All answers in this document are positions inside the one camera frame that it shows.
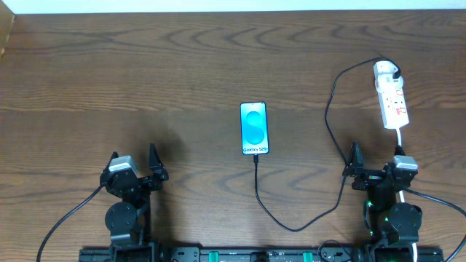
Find black USB charging cable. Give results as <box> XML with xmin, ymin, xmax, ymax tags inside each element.
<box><xmin>253</xmin><ymin>57</ymin><xmax>402</xmax><ymax>233</ymax></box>

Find white power strip cord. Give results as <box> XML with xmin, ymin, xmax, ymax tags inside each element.
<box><xmin>395</xmin><ymin>127</ymin><xmax>419</xmax><ymax>262</ymax></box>

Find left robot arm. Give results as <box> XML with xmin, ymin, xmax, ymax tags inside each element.
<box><xmin>100</xmin><ymin>143</ymin><xmax>169</xmax><ymax>261</ymax></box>

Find blue Galaxy smartphone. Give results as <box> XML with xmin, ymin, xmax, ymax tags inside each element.
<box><xmin>240</xmin><ymin>102</ymin><xmax>269</xmax><ymax>155</ymax></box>

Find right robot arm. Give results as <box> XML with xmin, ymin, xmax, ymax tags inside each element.
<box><xmin>343</xmin><ymin>141</ymin><xmax>422</xmax><ymax>261</ymax></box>

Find white power strip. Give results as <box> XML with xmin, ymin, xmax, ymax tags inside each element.
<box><xmin>373</xmin><ymin>60</ymin><xmax>409</xmax><ymax>130</ymax></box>

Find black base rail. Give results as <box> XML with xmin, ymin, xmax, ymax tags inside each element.
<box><xmin>79</xmin><ymin>245</ymin><xmax>444</xmax><ymax>262</ymax></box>

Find white charger plug adapter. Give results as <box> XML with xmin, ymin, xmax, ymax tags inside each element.
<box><xmin>374</xmin><ymin>71</ymin><xmax>404</xmax><ymax>93</ymax></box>

